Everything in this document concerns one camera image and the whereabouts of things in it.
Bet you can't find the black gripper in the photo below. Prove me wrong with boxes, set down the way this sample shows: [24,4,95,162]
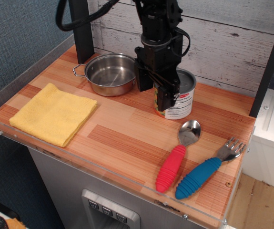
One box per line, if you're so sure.
[134,40,183,111]

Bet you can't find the tin can with label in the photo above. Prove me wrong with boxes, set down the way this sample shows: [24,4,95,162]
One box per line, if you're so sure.
[154,68,196,120]

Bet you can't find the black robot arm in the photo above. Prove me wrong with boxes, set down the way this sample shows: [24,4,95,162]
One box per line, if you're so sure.
[134,0,184,111]

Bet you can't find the stainless steel pot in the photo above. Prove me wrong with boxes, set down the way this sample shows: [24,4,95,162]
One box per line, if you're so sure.
[72,53,136,97]

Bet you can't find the white ribbed box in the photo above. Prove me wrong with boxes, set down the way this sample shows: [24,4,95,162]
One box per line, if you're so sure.
[242,89,274,187]

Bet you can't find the yellow folded cloth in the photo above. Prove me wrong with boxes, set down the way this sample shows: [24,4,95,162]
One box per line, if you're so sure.
[9,83,97,147]

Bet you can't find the grey toy fridge cabinet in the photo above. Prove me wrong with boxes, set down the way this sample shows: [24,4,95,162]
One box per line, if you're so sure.
[28,145,213,229]

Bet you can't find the red handled spoon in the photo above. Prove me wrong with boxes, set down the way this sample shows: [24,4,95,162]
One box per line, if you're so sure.
[155,120,201,193]

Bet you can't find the black sleeved cable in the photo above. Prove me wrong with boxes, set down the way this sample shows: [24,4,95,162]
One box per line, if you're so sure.
[55,0,120,32]

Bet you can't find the blue handled fork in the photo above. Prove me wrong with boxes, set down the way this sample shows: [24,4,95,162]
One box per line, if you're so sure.
[175,137,247,200]

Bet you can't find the dark post left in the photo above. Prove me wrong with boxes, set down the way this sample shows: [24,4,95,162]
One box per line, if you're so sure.
[69,0,94,63]

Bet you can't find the dark post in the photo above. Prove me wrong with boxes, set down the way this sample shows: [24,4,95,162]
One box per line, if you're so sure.
[249,45,274,118]
[69,0,94,63]

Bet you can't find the dark post right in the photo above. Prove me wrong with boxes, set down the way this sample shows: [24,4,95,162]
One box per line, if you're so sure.
[249,45,274,118]

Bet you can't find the clear acrylic guard rail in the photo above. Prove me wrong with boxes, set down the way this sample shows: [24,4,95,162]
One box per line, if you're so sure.
[0,37,255,229]

